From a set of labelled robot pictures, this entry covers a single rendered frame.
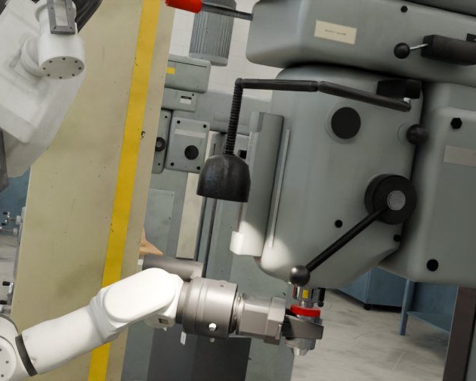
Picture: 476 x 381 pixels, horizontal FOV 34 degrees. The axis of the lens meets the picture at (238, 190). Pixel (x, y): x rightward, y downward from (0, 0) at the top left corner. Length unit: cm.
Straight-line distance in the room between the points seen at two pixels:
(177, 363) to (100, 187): 135
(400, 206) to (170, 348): 70
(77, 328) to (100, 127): 169
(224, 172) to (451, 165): 33
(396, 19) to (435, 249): 33
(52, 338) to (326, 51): 58
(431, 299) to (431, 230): 755
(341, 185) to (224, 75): 946
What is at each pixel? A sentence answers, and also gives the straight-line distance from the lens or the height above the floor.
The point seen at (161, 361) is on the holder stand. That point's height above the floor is 103.
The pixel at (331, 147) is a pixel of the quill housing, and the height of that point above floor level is 151.
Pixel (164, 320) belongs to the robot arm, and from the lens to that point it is 124.
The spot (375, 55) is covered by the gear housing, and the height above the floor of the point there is 165.
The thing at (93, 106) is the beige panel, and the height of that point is 156.
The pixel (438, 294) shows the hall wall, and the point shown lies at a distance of 859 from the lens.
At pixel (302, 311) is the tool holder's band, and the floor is 126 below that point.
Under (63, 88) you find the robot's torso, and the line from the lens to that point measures 132.
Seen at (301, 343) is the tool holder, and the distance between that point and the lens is 122.
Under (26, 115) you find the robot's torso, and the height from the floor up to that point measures 149.
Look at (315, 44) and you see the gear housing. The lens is 107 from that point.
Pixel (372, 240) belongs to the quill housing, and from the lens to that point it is 114.
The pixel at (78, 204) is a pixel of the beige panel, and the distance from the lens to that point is 285.
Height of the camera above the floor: 149
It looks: 3 degrees down
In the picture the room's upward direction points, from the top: 9 degrees clockwise
